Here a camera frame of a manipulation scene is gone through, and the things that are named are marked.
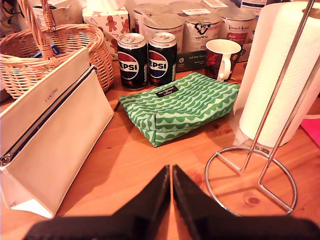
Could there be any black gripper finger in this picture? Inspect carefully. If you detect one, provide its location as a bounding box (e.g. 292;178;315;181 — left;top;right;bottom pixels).
172;164;231;240
112;164;172;240

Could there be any metallic paper towel stand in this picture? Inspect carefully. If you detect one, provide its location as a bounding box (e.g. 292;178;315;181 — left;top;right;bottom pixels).
204;0;320;217

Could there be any white paper towel roll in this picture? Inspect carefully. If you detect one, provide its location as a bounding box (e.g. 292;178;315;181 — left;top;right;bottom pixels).
233;1;320;148

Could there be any green wave pattern pouch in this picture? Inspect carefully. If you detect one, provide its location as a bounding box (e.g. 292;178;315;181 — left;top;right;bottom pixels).
117;71;241;148

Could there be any black Pepsi can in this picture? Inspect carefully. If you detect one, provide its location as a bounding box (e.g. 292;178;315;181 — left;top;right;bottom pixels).
116;32;149;91
147;31;178;88

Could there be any pink paper sheet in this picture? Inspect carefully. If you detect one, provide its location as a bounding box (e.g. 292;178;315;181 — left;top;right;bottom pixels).
299;118;320;151

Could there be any dark printed card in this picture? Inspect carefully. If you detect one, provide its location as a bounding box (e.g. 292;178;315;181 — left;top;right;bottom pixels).
175;51;208;73

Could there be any red patterned white mug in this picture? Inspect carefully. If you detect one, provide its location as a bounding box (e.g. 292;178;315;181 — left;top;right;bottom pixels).
204;38;243;82

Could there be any silver tin black logo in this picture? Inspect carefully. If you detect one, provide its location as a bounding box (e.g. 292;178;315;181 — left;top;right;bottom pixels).
183;12;222;53

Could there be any gingerbread print tissue box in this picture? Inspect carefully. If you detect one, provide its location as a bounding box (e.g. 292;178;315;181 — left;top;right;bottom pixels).
82;6;131;61

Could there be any blue packet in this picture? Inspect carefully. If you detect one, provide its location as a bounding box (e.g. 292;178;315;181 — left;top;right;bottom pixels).
32;43;61;60

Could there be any silver tin red label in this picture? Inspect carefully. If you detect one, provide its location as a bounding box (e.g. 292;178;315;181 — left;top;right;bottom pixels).
219;7;256;47

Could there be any plain silver tin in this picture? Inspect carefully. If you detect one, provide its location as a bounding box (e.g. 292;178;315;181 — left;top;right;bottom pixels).
133;2;171;33
168;1;208;16

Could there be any white carton box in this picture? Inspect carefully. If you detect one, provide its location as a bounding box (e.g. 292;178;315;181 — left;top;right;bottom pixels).
32;0;83;27

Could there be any wicker basket with handle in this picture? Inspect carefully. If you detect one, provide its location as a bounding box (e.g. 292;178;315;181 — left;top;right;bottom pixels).
0;0;115;100

